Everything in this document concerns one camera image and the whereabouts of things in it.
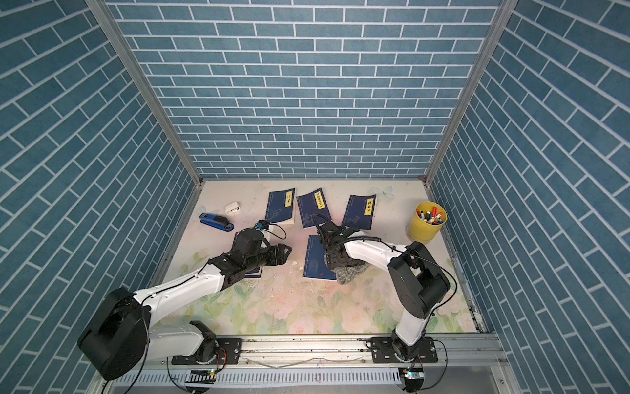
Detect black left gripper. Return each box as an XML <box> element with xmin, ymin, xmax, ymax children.
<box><xmin>243</xmin><ymin>243</ymin><xmax>293</xmax><ymax>273</ymax></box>

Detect blue book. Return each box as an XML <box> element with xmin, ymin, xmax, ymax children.
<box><xmin>297</xmin><ymin>188</ymin><xmax>331</xmax><ymax>228</ymax></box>
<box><xmin>265</xmin><ymin>188</ymin><xmax>295</xmax><ymax>224</ymax></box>
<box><xmin>244</xmin><ymin>267</ymin><xmax>263</xmax><ymax>279</ymax></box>
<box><xmin>303</xmin><ymin>235</ymin><xmax>336</xmax><ymax>281</ymax></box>
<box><xmin>342</xmin><ymin>195</ymin><xmax>377</xmax><ymax>230</ymax></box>

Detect grey striped cloth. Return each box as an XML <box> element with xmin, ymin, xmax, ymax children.
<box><xmin>333</xmin><ymin>264</ymin><xmax>368</xmax><ymax>285</ymax></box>

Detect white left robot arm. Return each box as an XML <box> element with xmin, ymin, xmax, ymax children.
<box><xmin>77</xmin><ymin>228</ymin><xmax>292</xmax><ymax>381</ymax></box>

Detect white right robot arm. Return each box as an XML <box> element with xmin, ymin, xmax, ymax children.
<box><xmin>313</xmin><ymin>214</ymin><xmax>451</xmax><ymax>361</ymax></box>

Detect blue black stapler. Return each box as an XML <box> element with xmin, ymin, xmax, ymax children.
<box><xmin>199</xmin><ymin>213</ymin><xmax>234</xmax><ymax>232</ymax></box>

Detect yellow pen cup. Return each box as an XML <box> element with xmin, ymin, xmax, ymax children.
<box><xmin>407</xmin><ymin>201</ymin><xmax>448</xmax><ymax>244</ymax></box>

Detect pens in cup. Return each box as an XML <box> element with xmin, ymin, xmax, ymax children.
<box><xmin>416</xmin><ymin>207</ymin><xmax>446</xmax><ymax>226</ymax></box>

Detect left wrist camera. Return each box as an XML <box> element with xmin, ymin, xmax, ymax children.
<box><xmin>255</xmin><ymin>220</ymin><xmax>271</xmax><ymax>231</ymax></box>

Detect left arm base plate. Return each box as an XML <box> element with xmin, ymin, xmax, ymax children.
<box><xmin>171</xmin><ymin>338</ymin><xmax>243</xmax><ymax>367</ymax></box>

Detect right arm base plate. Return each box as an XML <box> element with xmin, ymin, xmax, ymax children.
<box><xmin>366</xmin><ymin>334</ymin><xmax>438</xmax><ymax>364</ymax></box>

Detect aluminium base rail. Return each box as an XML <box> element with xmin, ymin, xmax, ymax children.
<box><xmin>119</xmin><ymin>333</ymin><xmax>508</xmax><ymax>382</ymax></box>

